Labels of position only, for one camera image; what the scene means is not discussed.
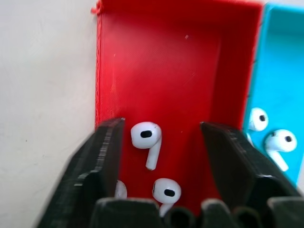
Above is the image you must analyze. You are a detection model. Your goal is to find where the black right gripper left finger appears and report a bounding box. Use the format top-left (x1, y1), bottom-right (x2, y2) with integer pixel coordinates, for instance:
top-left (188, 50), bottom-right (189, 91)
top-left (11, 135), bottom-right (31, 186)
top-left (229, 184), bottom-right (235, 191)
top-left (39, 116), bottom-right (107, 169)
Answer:
top-left (33, 117), bottom-right (126, 228)

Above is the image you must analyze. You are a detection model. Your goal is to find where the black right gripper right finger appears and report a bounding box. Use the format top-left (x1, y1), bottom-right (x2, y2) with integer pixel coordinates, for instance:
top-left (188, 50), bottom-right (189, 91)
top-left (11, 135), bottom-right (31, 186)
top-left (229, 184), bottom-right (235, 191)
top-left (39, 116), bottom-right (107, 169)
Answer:
top-left (200, 121), bottom-right (304, 228)

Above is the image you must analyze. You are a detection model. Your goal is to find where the white earbud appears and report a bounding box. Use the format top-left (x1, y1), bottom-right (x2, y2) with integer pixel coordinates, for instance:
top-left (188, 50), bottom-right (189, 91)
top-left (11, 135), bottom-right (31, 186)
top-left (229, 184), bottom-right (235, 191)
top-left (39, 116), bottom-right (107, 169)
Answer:
top-left (114, 180), bottom-right (128, 199)
top-left (265, 129), bottom-right (298, 172)
top-left (247, 107), bottom-right (269, 132)
top-left (130, 121), bottom-right (162, 171)
top-left (152, 178), bottom-right (182, 218)

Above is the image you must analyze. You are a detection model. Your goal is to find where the blue plastic tray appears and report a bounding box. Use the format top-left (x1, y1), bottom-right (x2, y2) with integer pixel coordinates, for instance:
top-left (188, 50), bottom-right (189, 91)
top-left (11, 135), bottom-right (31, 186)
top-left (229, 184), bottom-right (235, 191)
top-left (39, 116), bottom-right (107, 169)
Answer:
top-left (241, 3), bottom-right (304, 186)

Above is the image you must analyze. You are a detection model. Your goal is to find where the red plastic tray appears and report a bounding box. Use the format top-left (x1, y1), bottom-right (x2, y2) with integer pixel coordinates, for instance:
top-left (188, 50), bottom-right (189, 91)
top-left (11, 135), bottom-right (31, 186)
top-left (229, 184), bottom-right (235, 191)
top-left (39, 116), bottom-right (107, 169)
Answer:
top-left (91, 0), bottom-right (264, 217)

